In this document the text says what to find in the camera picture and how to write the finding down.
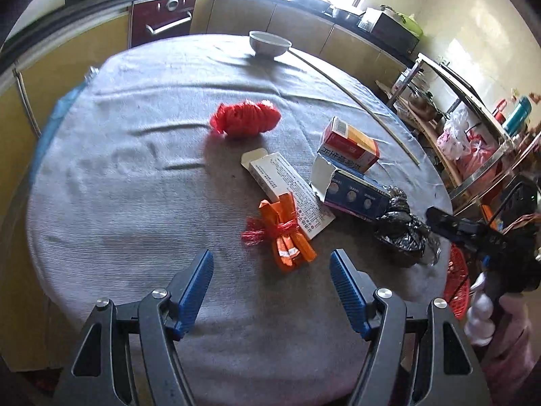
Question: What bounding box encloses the long wooden chopstick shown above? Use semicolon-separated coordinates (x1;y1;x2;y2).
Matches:
287;48;422;166

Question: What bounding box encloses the dark microwave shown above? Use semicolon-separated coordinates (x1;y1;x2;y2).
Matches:
359;7;422;54

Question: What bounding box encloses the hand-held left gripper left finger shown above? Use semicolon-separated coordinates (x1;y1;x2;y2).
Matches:
53;249;215;406

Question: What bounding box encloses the dark red oven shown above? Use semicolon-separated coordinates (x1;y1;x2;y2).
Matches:
128;0;198;48

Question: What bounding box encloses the blue under cloth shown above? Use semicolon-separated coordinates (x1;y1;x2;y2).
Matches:
34;67;99;172

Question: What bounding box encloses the teal bottle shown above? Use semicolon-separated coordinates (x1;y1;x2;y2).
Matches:
503;96;533;134

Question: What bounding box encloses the person's right forearm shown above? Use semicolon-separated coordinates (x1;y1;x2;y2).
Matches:
482;292;538;400

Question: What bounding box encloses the metal shelf rack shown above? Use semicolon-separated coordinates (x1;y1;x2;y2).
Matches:
376;53;541;208

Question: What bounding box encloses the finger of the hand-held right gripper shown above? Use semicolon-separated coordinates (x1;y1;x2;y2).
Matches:
426;206;483;247

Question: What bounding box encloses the black plastic bag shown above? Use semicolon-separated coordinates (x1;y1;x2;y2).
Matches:
374;185;443;268

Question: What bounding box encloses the red and yellow carton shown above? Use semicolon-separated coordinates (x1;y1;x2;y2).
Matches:
317;116;380;174

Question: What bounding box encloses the grey tablecloth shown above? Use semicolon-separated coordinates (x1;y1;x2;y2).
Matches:
25;34;454;392

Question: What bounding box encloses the white bowl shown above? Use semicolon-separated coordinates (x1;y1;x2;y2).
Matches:
249;30;293;59

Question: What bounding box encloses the person's right hand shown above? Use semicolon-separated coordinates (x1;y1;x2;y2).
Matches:
464;271;501;347

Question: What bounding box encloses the pink and white plastic bag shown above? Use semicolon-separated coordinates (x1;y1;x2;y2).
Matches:
437;108;500;178

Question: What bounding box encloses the orange packet bundle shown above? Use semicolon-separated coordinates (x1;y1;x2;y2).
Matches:
241;191;317;274

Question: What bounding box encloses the blue and white carton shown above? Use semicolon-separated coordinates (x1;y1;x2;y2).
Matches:
310;154;392;221

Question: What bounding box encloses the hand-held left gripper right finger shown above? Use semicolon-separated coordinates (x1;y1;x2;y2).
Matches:
329;249;492;406

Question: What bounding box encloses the red plastic basket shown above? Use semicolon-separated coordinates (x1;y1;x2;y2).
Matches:
442;243;472;321

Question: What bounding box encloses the red plastic bag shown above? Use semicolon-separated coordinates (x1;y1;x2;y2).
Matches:
209;98;282;139

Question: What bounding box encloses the long white carton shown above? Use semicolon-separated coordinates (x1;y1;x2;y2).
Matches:
241;149;336;241

